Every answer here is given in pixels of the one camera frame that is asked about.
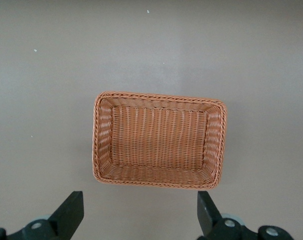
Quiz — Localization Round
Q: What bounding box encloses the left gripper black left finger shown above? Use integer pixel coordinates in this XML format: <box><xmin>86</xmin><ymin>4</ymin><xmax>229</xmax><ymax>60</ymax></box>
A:
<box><xmin>0</xmin><ymin>190</ymin><xmax>85</xmax><ymax>240</ymax></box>

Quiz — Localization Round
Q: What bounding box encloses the orange-brown wicker basket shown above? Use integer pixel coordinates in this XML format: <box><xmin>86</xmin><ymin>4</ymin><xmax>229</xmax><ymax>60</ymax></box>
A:
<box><xmin>91</xmin><ymin>90</ymin><xmax>228</xmax><ymax>191</ymax></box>

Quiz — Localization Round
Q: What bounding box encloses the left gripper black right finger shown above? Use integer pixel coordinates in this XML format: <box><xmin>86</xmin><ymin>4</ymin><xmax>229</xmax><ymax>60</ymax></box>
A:
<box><xmin>197</xmin><ymin>190</ymin><xmax>293</xmax><ymax>240</ymax></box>

